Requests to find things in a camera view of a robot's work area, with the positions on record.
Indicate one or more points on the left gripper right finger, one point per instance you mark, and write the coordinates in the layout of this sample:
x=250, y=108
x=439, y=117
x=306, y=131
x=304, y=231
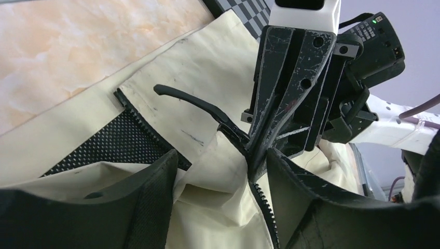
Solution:
x=311, y=212

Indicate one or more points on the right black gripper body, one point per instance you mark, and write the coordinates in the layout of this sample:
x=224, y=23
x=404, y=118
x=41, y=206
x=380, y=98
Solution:
x=367, y=52

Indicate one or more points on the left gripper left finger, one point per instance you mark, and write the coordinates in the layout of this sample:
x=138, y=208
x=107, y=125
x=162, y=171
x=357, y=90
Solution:
x=132, y=213

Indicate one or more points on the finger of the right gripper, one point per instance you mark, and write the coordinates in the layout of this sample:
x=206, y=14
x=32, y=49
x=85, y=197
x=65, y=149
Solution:
x=276, y=58
x=313, y=50

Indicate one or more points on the cream zip-up jacket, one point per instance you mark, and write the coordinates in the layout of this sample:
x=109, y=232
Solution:
x=121, y=126

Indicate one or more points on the black zipper pull tab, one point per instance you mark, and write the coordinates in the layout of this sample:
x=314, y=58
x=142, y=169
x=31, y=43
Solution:
x=233, y=133

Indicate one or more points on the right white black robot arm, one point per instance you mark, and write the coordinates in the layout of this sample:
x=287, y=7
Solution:
x=397, y=126

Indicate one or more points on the black white checkerboard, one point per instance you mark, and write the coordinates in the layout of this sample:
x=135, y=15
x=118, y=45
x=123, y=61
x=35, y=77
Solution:
x=254, y=14

